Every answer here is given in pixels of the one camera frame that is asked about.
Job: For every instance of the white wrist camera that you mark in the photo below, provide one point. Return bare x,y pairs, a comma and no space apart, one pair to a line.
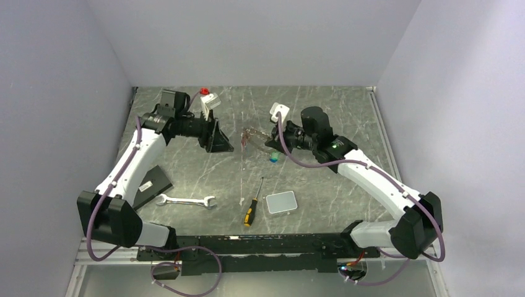
209,101
278,112

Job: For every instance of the silver open-end wrench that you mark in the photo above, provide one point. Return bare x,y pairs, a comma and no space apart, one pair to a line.
206,202

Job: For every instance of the black square plate rear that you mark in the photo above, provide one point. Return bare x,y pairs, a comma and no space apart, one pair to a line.
155,182

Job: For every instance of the yellow black screwdriver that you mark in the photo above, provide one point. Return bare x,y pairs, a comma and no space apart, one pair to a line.
251,212

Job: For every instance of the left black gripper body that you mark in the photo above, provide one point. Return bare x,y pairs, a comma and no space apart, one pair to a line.
199,128

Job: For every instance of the grey rectangular tin box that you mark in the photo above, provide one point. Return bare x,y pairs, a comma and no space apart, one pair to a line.
281,202

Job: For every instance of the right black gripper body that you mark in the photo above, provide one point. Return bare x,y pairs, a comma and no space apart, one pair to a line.
294,137

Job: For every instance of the aluminium extrusion rail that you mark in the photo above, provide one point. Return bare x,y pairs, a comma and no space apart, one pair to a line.
121,256

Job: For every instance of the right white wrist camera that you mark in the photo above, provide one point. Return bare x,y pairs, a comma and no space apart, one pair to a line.
278,112

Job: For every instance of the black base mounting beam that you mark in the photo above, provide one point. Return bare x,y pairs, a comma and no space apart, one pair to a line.
322,252

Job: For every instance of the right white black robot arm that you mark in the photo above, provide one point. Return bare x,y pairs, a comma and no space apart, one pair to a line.
416,227

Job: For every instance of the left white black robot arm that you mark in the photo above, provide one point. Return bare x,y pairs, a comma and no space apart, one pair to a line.
106,213

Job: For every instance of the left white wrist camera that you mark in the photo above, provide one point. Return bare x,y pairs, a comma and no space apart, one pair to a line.
209,101

